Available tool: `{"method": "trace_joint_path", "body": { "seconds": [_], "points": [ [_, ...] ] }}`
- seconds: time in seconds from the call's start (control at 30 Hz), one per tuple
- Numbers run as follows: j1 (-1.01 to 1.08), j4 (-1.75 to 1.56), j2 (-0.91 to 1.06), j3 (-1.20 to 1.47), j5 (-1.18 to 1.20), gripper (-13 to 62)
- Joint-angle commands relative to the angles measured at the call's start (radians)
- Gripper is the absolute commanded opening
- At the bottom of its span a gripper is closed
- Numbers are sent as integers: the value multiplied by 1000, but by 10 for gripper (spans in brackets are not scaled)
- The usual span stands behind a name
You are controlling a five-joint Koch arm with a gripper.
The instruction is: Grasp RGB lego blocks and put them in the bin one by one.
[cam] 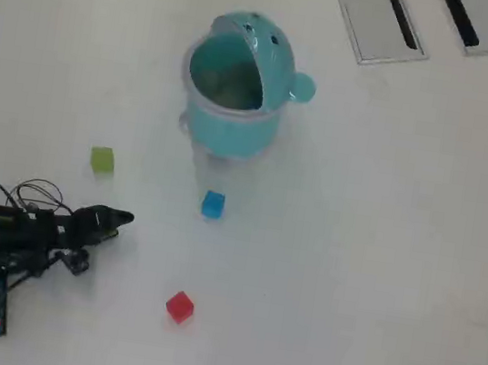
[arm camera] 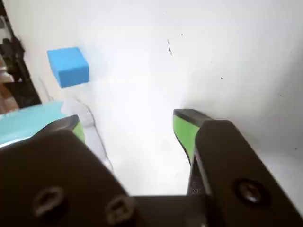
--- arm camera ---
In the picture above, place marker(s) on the teal round bin body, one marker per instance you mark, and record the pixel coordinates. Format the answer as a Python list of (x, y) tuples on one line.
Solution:
[(26, 123)]

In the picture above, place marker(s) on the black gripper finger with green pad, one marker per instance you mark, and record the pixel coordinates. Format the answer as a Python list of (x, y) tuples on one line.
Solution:
[(227, 160), (52, 170)]

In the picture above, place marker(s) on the blue cube block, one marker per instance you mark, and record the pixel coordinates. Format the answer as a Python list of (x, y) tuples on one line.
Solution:
[(68, 66)]

